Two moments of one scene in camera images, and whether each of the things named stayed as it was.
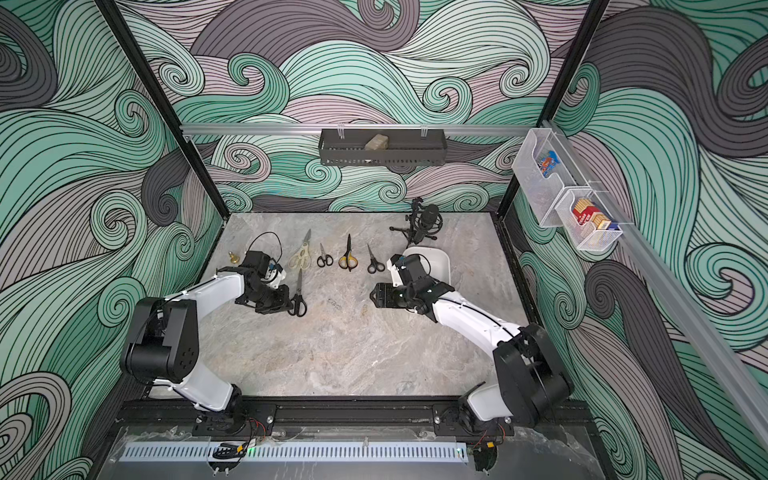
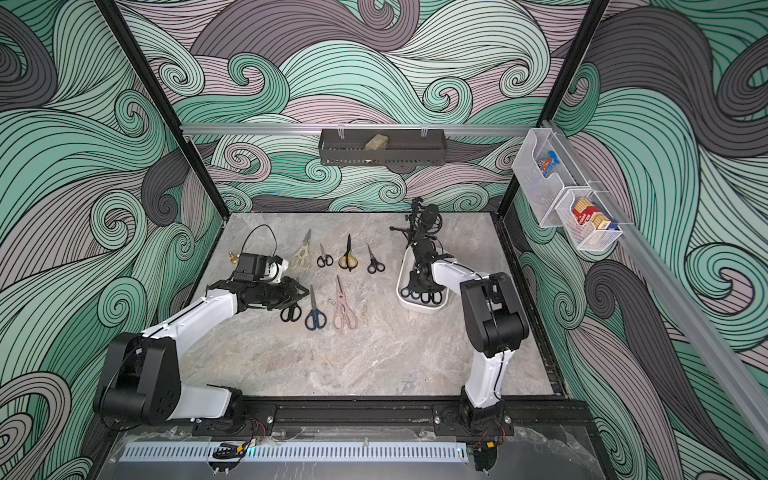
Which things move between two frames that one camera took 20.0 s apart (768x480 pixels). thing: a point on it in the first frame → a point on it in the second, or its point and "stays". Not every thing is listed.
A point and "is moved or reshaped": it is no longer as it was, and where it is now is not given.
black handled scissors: x=374 y=265 stays
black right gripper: x=389 y=294 → x=419 y=281
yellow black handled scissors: x=348 y=260 stays
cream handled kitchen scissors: x=302 y=258 stays
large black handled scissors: x=298 y=303 is moved or reshaped
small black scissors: x=324 y=258 stays
